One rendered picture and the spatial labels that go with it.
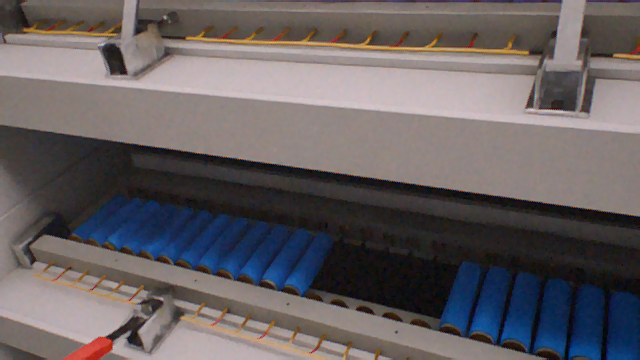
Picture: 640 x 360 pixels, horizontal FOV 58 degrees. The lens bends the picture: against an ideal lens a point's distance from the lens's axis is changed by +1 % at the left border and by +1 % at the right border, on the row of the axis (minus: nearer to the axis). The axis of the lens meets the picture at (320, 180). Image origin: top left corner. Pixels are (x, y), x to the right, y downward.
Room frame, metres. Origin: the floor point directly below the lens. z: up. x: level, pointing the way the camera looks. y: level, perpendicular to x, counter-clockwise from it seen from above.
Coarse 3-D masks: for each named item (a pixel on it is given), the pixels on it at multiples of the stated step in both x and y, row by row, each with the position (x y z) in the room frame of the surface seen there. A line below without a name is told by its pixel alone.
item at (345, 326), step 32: (64, 256) 0.46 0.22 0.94; (96, 256) 0.46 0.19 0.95; (128, 256) 0.45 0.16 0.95; (192, 288) 0.40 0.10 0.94; (224, 288) 0.40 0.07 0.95; (256, 288) 0.40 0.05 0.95; (192, 320) 0.39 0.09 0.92; (256, 320) 0.39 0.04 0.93; (288, 320) 0.37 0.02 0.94; (320, 320) 0.36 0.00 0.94; (352, 320) 0.36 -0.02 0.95; (384, 320) 0.35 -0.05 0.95; (384, 352) 0.34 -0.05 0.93; (416, 352) 0.33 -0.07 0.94; (448, 352) 0.32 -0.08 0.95; (480, 352) 0.32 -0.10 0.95; (512, 352) 0.32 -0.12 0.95
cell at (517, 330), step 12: (528, 276) 0.38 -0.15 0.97; (516, 288) 0.37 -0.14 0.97; (528, 288) 0.37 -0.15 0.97; (540, 288) 0.38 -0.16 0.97; (516, 300) 0.36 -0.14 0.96; (528, 300) 0.36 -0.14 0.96; (516, 312) 0.35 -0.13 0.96; (528, 312) 0.35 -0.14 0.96; (516, 324) 0.34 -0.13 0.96; (528, 324) 0.34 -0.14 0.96; (504, 336) 0.34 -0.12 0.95; (516, 336) 0.33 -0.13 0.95; (528, 336) 0.34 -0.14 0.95; (528, 348) 0.33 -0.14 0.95
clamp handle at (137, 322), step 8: (136, 312) 0.38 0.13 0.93; (144, 312) 0.38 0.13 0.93; (136, 320) 0.38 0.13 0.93; (144, 320) 0.38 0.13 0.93; (120, 328) 0.37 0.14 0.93; (128, 328) 0.37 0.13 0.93; (136, 328) 0.37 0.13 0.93; (112, 336) 0.36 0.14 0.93; (120, 336) 0.36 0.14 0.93; (88, 344) 0.35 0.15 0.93; (96, 344) 0.35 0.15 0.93; (104, 344) 0.35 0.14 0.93; (112, 344) 0.35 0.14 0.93; (72, 352) 0.34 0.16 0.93; (80, 352) 0.34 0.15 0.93; (88, 352) 0.34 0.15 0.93; (96, 352) 0.34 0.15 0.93; (104, 352) 0.34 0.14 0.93
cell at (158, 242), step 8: (184, 208) 0.51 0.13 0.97; (176, 216) 0.50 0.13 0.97; (184, 216) 0.50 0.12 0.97; (192, 216) 0.51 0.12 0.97; (168, 224) 0.49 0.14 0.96; (176, 224) 0.49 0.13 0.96; (184, 224) 0.50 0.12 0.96; (160, 232) 0.48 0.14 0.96; (168, 232) 0.48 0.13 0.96; (176, 232) 0.49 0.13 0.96; (152, 240) 0.47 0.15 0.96; (160, 240) 0.47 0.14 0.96; (168, 240) 0.48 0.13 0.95; (144, 248) 0.46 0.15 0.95; (152, 248) 0.46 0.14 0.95; (160, 248) 0.47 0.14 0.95; (152, 256) 0.46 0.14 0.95
